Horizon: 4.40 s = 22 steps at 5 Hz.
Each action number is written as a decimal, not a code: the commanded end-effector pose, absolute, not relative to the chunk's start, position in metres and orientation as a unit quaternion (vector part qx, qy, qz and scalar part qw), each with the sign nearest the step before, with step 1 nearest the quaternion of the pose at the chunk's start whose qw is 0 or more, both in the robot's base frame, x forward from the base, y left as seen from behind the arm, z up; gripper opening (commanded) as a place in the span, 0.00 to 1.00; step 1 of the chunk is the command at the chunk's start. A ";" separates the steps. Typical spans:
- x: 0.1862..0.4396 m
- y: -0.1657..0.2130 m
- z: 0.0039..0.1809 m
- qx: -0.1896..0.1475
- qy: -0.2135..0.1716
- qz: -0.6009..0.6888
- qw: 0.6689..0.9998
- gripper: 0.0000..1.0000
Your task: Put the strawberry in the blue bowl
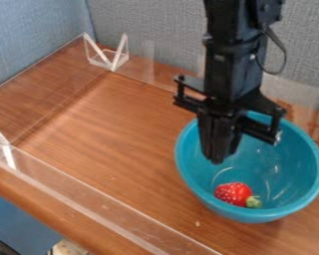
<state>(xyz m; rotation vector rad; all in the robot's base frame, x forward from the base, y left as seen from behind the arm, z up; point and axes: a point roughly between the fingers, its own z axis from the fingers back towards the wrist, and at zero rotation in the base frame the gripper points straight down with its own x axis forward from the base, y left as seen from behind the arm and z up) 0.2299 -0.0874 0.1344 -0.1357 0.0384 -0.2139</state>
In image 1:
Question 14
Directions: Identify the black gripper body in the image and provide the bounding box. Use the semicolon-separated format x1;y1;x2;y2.
174;36;286;144

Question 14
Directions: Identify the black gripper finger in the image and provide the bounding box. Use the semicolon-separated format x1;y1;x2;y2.
212;113;245;164
198;113;220;159

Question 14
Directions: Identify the red toy strawberry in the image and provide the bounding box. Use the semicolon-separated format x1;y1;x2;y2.
214;182;262;208

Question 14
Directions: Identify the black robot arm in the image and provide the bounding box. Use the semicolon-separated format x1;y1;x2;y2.
174;0;286;164

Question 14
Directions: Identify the blue plastic bowl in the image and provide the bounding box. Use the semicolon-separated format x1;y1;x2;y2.
174;120;319;223

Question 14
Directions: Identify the clear acrylic back barrier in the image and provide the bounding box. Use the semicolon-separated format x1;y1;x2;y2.
83;33;319;142

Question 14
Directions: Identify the clear acrylic barrier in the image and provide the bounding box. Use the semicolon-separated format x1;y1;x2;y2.
0;131;222;255
83;33;319;142
0;31;97;86

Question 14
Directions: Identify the clear acrylic left barrier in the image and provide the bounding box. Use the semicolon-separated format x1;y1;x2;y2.
0;31;97;86

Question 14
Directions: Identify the clear acrylic front barrier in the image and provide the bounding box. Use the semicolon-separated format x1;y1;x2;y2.
0;131;222;255

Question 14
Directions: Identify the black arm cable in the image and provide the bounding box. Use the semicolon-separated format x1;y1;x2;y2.
253;26;289;76

